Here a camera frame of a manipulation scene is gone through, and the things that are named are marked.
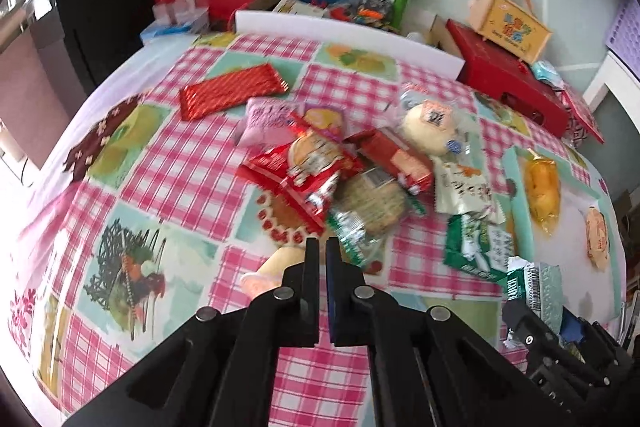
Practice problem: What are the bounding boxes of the red wafer packet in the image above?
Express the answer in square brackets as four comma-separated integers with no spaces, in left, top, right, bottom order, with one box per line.
[345,127,435,196]

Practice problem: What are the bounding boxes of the red patterned envelope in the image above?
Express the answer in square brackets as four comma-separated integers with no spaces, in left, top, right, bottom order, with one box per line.
[562,88,606,145]

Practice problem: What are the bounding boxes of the light blue face mask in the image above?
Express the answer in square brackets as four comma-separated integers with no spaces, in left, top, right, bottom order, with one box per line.
[530,59,567,90]

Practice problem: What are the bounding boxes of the yellow pink snack packet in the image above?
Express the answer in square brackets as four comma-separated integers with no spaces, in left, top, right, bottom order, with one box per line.
[300,104,349,142]

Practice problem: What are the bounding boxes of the purple plastic basket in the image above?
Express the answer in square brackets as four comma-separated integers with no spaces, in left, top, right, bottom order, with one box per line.
[604,0,640,85]

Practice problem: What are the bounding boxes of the clear plastic boxes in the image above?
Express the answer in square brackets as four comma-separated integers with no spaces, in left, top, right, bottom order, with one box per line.
[151,0,211,30]

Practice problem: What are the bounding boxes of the green white foil snack packet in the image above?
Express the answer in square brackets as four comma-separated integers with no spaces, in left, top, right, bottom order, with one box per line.
[504,256,565,335]

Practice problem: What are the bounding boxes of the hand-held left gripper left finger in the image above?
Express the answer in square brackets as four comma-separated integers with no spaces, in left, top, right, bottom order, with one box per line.
[62,237,321,427]

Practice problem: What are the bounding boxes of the light blue tissue pack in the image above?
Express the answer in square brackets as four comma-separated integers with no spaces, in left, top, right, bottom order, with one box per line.
[140,19,208,45]

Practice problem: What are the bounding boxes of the red foil snack packet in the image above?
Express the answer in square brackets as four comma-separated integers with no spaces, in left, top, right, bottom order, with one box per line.
[235,147,343,230]

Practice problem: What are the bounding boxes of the pink checkered tablecloth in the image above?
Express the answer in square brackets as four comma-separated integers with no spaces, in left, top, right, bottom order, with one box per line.
[7,32,628,427]

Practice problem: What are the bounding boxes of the white box yellow print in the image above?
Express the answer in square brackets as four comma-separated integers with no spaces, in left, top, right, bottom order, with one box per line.
[272,0,331,20]

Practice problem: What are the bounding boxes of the red patterned snack packet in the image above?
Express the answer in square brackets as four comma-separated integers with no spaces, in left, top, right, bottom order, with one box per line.
[179,63,291,122]

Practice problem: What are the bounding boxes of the yellow cake packet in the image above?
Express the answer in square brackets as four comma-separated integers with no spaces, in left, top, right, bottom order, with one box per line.
[517,154,563,235]

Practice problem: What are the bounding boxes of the green dumbbell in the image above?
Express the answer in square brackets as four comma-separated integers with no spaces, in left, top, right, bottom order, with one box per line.
[389,0,423,32]

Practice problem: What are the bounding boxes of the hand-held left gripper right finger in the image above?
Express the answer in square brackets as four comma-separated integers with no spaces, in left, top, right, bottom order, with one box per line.
[325,236,581,427]

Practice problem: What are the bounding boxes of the white furniture frame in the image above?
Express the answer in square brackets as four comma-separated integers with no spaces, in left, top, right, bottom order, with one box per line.
[582,52,640,110]

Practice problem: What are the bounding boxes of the large red gift box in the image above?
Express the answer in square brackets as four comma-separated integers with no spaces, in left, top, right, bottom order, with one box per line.
[444,19,571,138]

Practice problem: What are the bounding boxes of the round white bun packet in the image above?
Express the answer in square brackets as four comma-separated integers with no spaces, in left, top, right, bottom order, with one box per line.
[390,82,486,158]

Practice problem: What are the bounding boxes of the red round cracker packet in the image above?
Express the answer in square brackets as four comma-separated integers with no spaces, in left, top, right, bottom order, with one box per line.
[286,127,367,188]

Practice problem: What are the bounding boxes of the orange gift box with handle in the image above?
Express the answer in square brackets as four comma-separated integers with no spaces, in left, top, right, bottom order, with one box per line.
[467,0,553,64]

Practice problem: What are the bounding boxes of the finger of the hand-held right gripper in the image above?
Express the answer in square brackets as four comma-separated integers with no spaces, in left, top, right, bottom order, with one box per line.
[561,313,634,374]
[501,301,560,352]

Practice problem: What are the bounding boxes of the small round cookie packet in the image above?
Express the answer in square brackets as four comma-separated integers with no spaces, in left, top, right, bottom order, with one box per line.
[582,206,613,269]

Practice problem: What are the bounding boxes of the beige green snack packet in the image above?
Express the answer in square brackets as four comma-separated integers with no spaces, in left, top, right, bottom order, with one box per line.
[432,156,507,225]

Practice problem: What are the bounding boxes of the clear rice cracker packet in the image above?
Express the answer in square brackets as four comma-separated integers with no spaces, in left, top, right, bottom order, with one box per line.
[326,167,428,274]

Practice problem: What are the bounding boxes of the peach soft snack packet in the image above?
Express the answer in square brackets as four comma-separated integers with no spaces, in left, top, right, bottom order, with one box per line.
[239,246,307,299]

